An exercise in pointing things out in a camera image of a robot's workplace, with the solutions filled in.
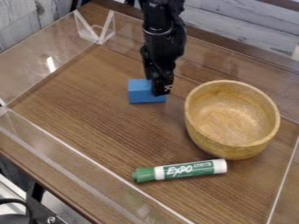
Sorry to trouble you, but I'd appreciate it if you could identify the green Expo marker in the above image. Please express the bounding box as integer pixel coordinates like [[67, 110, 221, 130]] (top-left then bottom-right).
[[131, 158, 228, 183]]

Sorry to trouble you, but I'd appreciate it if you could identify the brown wooden bowl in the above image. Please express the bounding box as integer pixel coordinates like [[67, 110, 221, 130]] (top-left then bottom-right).
[[184, 80, 280, 160]]

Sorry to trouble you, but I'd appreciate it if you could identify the clear acrylic tray wall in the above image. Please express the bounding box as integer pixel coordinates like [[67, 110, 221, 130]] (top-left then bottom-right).
[[0, 16, 299, 224]]

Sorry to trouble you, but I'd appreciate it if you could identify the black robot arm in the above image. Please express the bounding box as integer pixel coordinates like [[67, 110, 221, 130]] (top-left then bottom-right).
[[138, 0, 186, 96]]

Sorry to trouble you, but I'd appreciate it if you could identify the black metal bracket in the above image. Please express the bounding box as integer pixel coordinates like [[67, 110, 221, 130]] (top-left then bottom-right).
[[26, 183, 67, 224]]

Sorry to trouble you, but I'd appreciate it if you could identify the black cable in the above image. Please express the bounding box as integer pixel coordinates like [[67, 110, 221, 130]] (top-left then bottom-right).
[[0, 197, 41, 224]]

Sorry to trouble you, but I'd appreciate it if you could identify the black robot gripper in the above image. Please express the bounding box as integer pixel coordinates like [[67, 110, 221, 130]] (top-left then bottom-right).
[[139, 25, 186, 96]]

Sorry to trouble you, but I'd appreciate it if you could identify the blue foam block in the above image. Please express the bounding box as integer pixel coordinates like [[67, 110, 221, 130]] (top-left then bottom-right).
[[126, 79, 166, 104]]

